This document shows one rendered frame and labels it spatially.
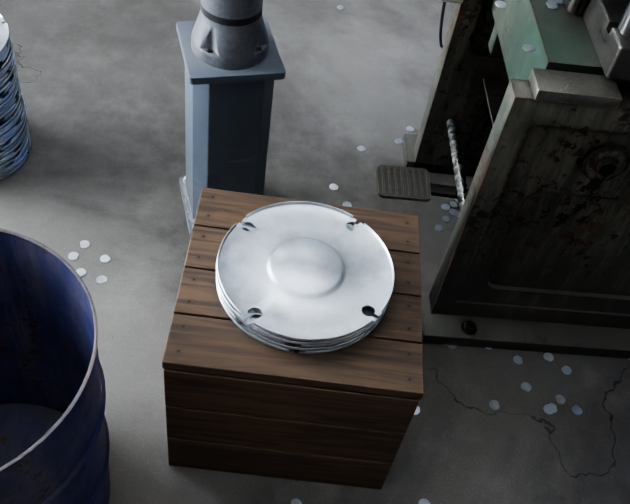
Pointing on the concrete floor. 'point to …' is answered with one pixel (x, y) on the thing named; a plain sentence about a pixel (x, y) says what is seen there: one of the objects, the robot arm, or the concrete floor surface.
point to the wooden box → (290, 370)
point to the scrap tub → (38, 378)
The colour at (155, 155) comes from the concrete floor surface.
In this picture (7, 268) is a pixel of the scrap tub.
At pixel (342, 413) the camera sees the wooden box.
